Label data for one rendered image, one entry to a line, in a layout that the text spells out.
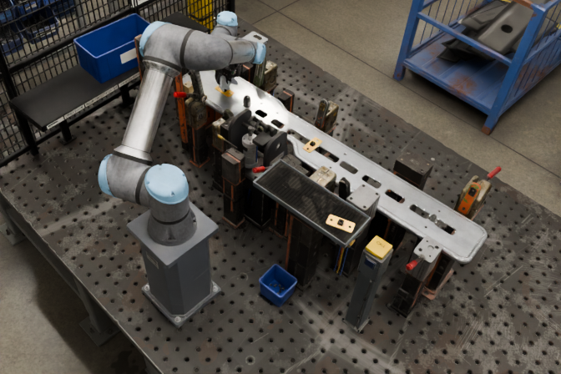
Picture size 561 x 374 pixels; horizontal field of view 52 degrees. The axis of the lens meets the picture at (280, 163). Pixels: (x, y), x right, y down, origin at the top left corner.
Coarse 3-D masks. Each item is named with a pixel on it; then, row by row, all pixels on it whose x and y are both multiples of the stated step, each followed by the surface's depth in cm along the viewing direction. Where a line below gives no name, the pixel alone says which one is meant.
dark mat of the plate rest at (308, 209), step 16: (272, 176) 186; (288, 176) 186; (272, 192) 181; (288, 192) 182; (304, 192) 182; (320, 192) 183; (304, 208) 178; (320, 208) 178; (336, 208) 178; (320, 224) 174
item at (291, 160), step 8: (288, 160) 202; (296, 160) 203; (272, 208) 218; (280, 208) 215; (272, 216) 221; (280, 216) 217; (272, 224) 224; (280, 224) 220; (272, 232) 225; (280, 232) 224
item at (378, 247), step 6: (372, 240) 171; (378, 240) 171; (384, 240) 171; (366, 246) 169; (372, 246) 169; (378, 246) 170; (384, 246) 170; (390, 246) 170; (372, 252) 168; (378, 252) 168; (384, 252) 168
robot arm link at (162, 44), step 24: (168, 24) 167; (144, 48) 167; (168, 48) 164; (144, 72) 168; (168, 72) 167; (144, 96) 165; (144, 120) 165; (144, 144) 166; (120, 168) 163; (144, 168) 164; (120, 192) 163
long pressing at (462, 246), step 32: (224, 96) 236; (256, 96) 237; (288, 128) 225; (320, 160) 214; (352, 160) 215; (352, 192) 204; (384, 192) 205; (416, 192) 206; (416, 224) 196; (448, 224) 197; (448, 256) 189
